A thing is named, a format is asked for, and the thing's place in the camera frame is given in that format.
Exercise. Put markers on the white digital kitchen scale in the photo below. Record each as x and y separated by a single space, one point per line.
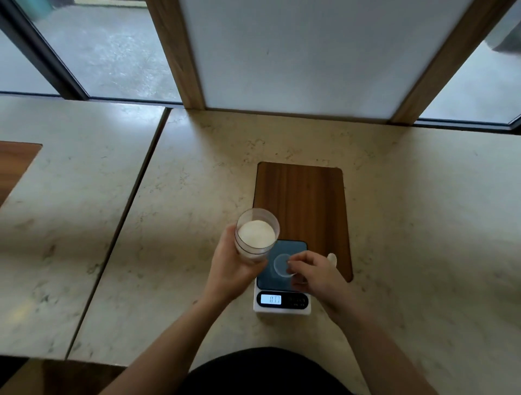
281 300

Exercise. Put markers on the white powder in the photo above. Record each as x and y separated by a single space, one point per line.
257 234

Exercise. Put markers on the person's right forearm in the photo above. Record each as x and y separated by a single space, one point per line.
378 354

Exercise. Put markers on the person's left thumb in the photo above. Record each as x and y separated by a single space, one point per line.
230 240

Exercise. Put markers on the brown wooden board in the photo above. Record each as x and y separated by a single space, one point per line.
12 167
303 203

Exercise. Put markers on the dark window frame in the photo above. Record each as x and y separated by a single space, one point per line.
468 122
44 53

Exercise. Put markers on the small clear round dish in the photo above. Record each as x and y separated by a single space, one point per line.
281 265

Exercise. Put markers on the white wall panel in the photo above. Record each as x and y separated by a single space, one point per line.
321 53

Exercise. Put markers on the white plastic spoon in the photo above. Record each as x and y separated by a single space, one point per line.
332 259

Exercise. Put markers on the person's left forearm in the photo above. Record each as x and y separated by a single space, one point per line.
163 350

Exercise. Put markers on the person's right hand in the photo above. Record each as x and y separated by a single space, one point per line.
321 280

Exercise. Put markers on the person's left hand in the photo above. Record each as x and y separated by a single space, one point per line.
228 272

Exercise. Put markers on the clear plastic cup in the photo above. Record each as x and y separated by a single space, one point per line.
257 234

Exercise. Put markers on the person's right fingers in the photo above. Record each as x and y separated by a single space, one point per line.
304 260

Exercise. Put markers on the wooden post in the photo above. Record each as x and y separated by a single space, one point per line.
447 61
177 53

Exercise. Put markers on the person's black clothing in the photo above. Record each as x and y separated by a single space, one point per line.
264 372

